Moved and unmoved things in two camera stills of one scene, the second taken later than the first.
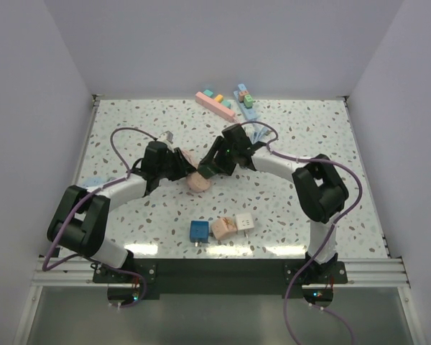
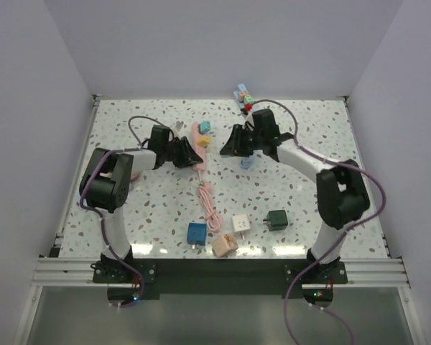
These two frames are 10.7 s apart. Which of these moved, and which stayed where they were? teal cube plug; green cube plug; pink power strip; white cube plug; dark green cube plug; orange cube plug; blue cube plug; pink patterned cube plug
Moved: pink power strip; dark green cube plug; pink patterned cube plug; teal cube plug; white cube plug
Stayed: orange cube plug; blue cube plug; green cube plug
